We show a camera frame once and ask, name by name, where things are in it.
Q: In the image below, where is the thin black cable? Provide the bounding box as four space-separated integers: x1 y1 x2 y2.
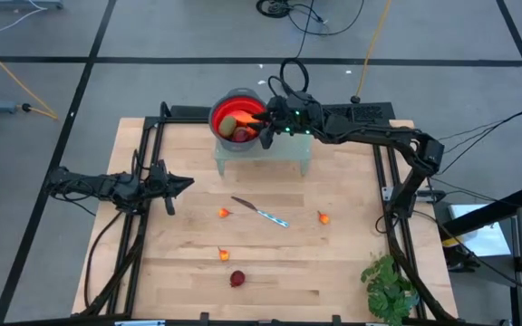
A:
437 110 522 176

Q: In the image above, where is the black hanging coiled cable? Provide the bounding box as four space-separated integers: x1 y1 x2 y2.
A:
279 0 316 94

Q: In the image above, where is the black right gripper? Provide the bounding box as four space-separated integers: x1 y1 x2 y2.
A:
246 94 322 149

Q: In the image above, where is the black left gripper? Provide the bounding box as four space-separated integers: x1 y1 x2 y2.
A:
148 160 195 217

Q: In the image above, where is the green perforated metal shelf riser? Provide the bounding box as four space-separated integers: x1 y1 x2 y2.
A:
214 101 313 177

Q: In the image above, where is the black aluminium rig frame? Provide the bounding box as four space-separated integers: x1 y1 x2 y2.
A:
79 101 457 326

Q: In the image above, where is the brown kiwi fruit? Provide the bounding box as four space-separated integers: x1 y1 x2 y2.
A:
217 115 238 139

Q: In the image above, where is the red collapsible bowl grey rim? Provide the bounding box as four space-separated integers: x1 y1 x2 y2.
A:
208 87 272 153

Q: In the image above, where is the white floor cable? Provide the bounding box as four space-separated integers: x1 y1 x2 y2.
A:
0 0 49 58

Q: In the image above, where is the tangled black floor cable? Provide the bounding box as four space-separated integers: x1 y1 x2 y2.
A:
255 0 366 37

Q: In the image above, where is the knife with blue striped handle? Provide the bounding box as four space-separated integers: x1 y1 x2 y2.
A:
231 196 290 229

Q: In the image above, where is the yellow hanging cord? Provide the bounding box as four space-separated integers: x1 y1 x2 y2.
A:
0 34 59 121
350 0 392 105

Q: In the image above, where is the green potted plant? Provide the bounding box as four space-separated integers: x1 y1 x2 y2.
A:
360 253 421 326

